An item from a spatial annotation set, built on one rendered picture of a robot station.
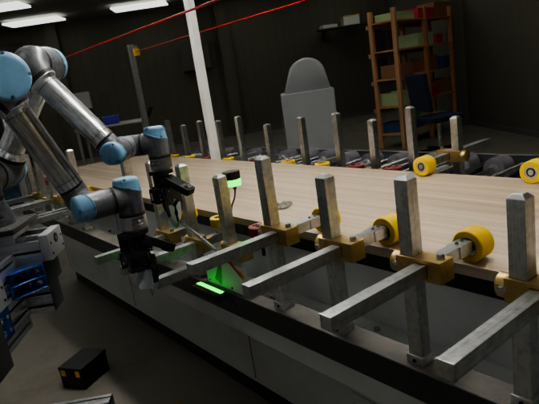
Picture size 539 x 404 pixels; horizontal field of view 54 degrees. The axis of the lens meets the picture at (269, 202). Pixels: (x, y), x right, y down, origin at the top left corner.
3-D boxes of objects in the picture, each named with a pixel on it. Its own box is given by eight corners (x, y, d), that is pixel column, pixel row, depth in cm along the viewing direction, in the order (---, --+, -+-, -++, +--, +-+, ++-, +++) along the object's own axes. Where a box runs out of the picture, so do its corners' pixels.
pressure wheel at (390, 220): (385, 213, 141) (366, 224, 147) (399, 240, 139) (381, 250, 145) (399, 207, 144) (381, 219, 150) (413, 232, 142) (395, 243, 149)
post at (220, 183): (241, 311, 181) (216, 175, 170) (234, 308, 184) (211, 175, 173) (249, 307, 183) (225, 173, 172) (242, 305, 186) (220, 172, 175)
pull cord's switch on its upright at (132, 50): (156, 174, 459) (130, 44, 434) (151, 173, 467) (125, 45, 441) (164, 171, 464) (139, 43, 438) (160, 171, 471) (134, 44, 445)
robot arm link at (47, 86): (11, 35, 158) (131, 151, 164) (30, 37, 169) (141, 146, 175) (-11, 63, 161) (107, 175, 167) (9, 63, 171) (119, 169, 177)
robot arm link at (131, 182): (104, 179, 149) (132, 173, 153) (112, 216, 151) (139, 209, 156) (114, 182, 142) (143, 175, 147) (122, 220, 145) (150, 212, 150)
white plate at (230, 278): (249, 298, 172) (244, 269, 170) (207, 281, 193) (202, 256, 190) (250, 297, 173) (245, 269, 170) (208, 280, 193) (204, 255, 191)
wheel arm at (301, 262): (252, 300, 115) (249, 284, 114) (242, 296, 118) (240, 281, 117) (396, 233, 144) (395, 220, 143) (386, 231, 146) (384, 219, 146)
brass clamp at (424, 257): (439, 287, 109) (438, 264, 108) (388, 274, 120) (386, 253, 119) (456, 277, 113) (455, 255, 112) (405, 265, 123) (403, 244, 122)
